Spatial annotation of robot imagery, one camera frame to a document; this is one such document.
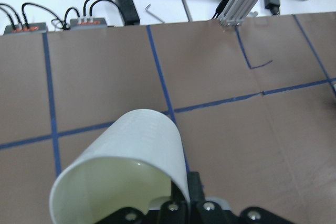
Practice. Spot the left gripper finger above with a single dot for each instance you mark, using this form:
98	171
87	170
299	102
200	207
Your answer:
195	188

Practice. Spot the white plastic cup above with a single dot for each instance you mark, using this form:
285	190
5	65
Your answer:
132	163

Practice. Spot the grey usb hub right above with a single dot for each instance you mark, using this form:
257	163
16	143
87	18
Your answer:
87	23

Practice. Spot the grey usb hub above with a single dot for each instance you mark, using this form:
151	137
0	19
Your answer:
87	23
32	28

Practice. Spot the black power adapter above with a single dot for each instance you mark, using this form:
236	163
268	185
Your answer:
128	12

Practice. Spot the grey usb hub left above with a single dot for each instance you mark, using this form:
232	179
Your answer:
32	28

